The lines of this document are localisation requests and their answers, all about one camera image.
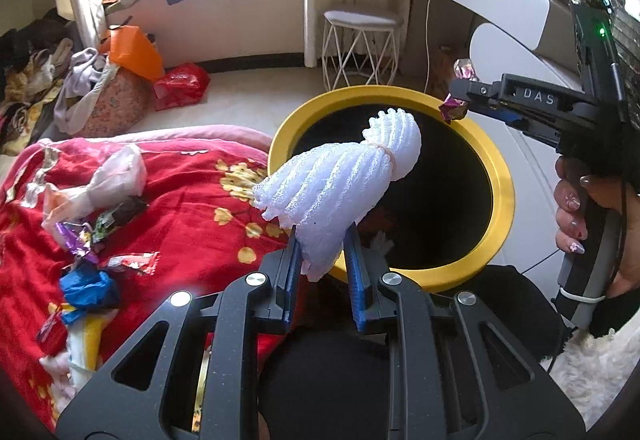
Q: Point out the shiny purple wrapper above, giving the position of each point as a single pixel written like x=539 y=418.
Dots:
x=75 y=240

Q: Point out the person's right forearm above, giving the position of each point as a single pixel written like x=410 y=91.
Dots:
x=617 y=315

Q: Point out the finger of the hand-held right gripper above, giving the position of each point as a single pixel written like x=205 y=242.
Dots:
x=515 y=122
x=477 y=91

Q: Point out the red floral blanket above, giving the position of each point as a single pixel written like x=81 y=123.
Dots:
x=175 y=190

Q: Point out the pile of mixed clothes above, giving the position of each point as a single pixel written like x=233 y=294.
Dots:
x=30 y=70

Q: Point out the dark green wrapper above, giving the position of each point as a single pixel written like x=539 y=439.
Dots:
x=120 y=215

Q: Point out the white foam fruit net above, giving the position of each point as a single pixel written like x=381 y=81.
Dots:
x=340 y=185

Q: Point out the floral fabric bag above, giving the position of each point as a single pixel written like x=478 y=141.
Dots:
x=120 y=102

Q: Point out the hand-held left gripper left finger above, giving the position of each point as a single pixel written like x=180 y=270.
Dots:
x=291 y=277

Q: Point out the small red purple wrapper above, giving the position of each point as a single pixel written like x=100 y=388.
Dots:
x=50 y=325

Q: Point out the purple candy wrapper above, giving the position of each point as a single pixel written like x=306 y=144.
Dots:
x=452 y=110

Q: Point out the white fluffy rug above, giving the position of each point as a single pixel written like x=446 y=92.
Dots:
x=590 y=375

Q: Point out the yellow rimmed black bin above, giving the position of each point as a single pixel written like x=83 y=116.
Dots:
x=500 y=200

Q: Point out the yellow white packaging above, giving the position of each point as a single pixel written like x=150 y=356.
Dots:
x=87 y=345

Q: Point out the orange paper bag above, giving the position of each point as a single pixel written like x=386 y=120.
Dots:
x=132 y=52

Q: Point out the person's right hand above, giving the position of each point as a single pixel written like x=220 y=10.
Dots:
x=570 y=205

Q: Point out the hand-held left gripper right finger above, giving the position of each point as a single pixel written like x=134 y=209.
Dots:
x=356 y=280

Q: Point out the red plastic bag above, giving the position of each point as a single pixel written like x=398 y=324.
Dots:
x=182 y=82

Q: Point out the red snack packet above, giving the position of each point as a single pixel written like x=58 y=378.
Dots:
x=135 y=262

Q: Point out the blue plastic bag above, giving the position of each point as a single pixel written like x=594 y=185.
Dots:
x=90 y=290

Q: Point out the lavender garment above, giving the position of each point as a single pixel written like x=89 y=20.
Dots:
x=82 y=70

